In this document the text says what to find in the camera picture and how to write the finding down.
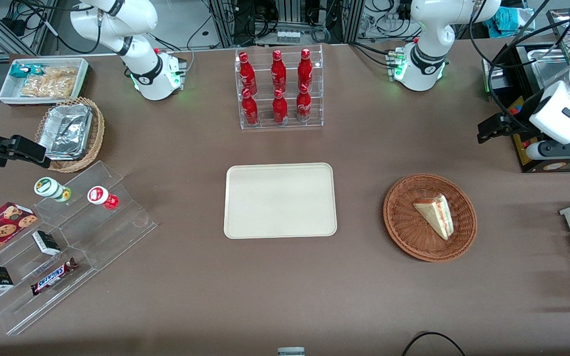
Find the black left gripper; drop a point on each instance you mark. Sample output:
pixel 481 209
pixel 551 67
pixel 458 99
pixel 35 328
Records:
pixel 514 124

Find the triangular sandwich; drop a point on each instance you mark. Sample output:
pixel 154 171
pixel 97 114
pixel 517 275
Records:
pixel 436 213

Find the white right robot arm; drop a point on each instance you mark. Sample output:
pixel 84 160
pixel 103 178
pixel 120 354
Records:
pixel 141 64

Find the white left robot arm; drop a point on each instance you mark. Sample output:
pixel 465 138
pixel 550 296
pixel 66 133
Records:
pixel 428 44

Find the tan oval wicker basket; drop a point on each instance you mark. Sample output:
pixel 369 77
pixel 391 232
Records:
pixel 98 131

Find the brown round wicker basket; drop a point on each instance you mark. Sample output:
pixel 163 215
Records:
pixel 406 230

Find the beige plastic tray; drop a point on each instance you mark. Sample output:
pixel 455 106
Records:
pixel 280 200

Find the black food warmer appliance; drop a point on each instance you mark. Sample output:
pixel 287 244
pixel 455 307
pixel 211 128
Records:
pixel 522 158

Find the green lid yogurt cup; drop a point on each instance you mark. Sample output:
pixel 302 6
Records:
pixel 50 188

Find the aluminium foil container stack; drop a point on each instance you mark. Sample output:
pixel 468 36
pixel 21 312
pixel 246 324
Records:
pixel 67 129

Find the white rectangular plastic bin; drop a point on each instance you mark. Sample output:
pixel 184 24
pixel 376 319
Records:
pixel 8 94

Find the clear bag of chips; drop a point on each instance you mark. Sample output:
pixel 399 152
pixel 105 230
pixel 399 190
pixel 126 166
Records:
pixel 50 84

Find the steel warmer pan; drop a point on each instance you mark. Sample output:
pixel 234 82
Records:
pixel 549 69

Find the teal snack packet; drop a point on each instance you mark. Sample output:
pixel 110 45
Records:
pixel 23 70

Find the red lid yogurt cup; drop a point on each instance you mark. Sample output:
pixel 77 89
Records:
pixel 99 196

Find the teal plastic bag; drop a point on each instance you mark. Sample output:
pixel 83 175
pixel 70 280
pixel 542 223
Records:
pixel 507 21

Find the Snickers chocolate bar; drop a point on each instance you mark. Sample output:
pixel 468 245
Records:
pixel 53 277

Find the clear acrylic stepped shelf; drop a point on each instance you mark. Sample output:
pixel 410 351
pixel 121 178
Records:
pixel 117 232

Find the clear acrylic bottle rack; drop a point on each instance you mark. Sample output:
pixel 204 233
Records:
pixel 314 123

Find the red cola bottle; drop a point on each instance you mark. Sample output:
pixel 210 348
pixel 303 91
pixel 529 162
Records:
pixel 247 73
pixel 305 70
pixel 278 70
pixel 250 110
pixel 303 105
pixel 280 109

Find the white power strip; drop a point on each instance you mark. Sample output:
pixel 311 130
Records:
pixel 288 36

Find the grey device at table edge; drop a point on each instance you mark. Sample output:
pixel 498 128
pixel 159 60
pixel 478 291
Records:
pixel 291 351

